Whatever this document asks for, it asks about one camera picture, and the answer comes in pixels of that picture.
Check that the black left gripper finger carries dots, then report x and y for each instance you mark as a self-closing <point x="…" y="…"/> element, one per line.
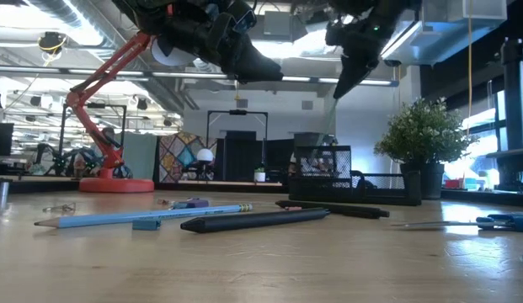
<point x="257" y="67"/>

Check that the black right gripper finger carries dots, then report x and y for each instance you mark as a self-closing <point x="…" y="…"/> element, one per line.
<point x="353" y="73"/>

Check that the slim black pen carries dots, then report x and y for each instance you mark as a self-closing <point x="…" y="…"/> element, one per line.
<point x="337" y="208"/>

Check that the small purple blue clip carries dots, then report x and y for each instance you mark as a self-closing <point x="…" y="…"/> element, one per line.
<point x="199" y="204"/>

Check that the thick black marker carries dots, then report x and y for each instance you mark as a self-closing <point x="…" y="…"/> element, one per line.
<point x="252" y="219"/>

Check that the light blue pencil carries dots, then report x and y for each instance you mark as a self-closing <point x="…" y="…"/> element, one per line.
<point x="139" y="216"/>

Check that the black mesh desk organizer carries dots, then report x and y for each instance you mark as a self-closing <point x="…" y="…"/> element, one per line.
<point x="324" y="193"/>

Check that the black partition panel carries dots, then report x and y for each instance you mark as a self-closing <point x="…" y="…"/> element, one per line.
<point x="240" y="155"/>

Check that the green potted plant black pot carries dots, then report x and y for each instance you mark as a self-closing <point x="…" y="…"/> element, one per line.
<point x="421" y="134"/>

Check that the white globe lamp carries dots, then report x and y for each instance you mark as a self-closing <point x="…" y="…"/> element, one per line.
<point x="205" y="155"/>

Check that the small white potted plant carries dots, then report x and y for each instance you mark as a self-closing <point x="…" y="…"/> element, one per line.
<point x="259" y="176"/>

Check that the colourful patchwork panel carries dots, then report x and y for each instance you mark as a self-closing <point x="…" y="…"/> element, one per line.
<point x="177" y="155"/>

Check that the red box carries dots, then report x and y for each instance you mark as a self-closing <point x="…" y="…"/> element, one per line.
<point x="452" y="184"/>

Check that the black metal column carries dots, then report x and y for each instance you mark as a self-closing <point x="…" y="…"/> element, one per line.
<point x="515" y="105"/>

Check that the red desk lamp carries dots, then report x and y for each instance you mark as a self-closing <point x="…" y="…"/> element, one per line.
<point x="113" y="185"/>

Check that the silver binder clip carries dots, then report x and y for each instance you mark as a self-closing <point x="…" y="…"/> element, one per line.
<point x="59" y="207"/>

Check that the black monitor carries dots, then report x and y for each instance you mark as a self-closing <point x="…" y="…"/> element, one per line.
<point x="2" y="139"/>

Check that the black ceiling camera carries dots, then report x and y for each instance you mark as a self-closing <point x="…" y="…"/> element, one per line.
<point x="51" y="42"/>

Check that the black aluminium table frame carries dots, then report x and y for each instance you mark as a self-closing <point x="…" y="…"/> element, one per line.
<point x="42" y="186"/>

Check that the silver metal post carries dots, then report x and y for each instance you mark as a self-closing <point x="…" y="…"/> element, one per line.
<point x="4" y="193"/>

